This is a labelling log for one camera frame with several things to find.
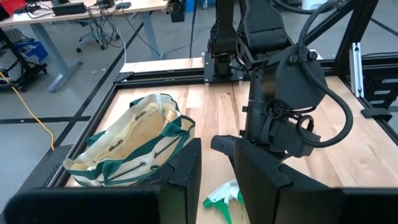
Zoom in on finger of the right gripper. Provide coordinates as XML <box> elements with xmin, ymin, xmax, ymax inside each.
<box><xmin>210</xmin><ymin>134</ymin><xmax>236</xmax><ymax>163</ymax></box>

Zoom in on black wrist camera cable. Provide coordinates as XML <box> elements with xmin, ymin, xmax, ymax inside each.
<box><xmin>294</xmin><ymin>0</ymin><xmax>354</xmax><ymax>149</ymax></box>

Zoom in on tangled black desk cables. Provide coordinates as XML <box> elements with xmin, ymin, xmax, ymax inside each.
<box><xmin>86</xmin><ymin>4</ymin><xmax>129</xmax><ymax>51</ymax></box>

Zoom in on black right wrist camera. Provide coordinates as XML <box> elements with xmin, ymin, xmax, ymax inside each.
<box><xmin>269</xmin><ymin>119</ymin><xmax>322</xmax><ymax>159</ymax></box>

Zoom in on black aluminium table frame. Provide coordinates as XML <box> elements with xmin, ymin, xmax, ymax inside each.
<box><xmin>46</xmin><ymin>0</ymin><xmax>398</xmax><ymax>191</ymax></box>

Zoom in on black box on desk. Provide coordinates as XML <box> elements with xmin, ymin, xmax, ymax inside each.
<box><xmin>50</xmin><ymin>2</ymin><xmax>88</xmax><ymax>17</ymax></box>

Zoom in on red case on desk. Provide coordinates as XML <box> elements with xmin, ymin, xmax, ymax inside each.
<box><xmin>0</xmin><ymin>0</ymin><xmax>28</xmax><ymax>19</ymax></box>

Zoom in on yellow extension cable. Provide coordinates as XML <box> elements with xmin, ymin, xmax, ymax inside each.
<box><xmin>0</xmin><ymin>71</ymin><xmax>57</xmax><ymax>151</ymax></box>

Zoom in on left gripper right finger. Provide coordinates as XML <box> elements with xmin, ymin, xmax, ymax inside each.
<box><xmin>233</xmin><ymin>138</ymin><xmax>398</xmax><ymax>224</ymax></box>

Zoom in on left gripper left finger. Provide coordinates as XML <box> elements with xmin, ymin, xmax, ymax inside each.
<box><xmin>3</xmin><ymin>138</ymin><xmax>203</xmax><ymax>224</ymax></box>

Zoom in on desk with grey legs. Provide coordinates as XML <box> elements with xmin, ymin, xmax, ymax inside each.
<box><xmin>0</xmin><ymin>0</ymin><xmax>172</xmax><ymax>94</ymax></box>

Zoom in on black equipment cart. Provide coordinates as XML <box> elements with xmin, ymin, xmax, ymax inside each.
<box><xmin>0</xmin><ymin>27</ymin><xmax>49</xmax><ymax>93</ymax></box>

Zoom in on black computer case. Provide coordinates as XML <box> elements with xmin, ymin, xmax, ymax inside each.
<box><xmin>17</xmin><ymin>144</ymin><xmax>74</xmax><ymax>195</ymax></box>

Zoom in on cream green canvas gardening bag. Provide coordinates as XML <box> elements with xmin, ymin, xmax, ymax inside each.
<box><xmin>63</xmin><ymin>92</ymin><xmax>197</xmax><ymax>189</ymax></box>

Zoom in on aluminium upright bracket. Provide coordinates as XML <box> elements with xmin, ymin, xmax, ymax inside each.
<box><xmin>348</xmin><ymin>41</ymin><xmax>366</xmax><ymax>99</ymax></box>

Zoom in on black table clamp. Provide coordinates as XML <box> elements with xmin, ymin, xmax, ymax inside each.
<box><xmin>360</xmin><ymin>106</ymin><xmax>394</xmax><ymax>123</ymax></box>

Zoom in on white floor cable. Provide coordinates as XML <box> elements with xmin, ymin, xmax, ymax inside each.
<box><xmin>115</xmin><ymin>27</ymin><xmax>128</xmax><ymax>65</ymax></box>

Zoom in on green spray bottle white trigger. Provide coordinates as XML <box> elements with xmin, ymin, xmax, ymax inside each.
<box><xmin>202</xmin><ymin>179</ymin><xmax>247</xmax><ymax>224</ymax></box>

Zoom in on black boxes with white labels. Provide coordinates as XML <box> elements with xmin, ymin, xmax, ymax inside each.
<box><xmin>362</xmin><ymin>74</ymin><xmax>398</xmax><ymax>110</ymax></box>

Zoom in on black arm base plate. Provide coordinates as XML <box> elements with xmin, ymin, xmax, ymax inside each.
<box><xmin>203</xmin><ymin>50</ymin><xmax>250</xmax><ymax>85</ymax></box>

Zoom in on blue storage bin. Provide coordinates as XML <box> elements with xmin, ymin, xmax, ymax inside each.
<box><xmin>13</xmin><ymin>40</ymin><xmax>49</xmax><ymax>63</ymax></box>

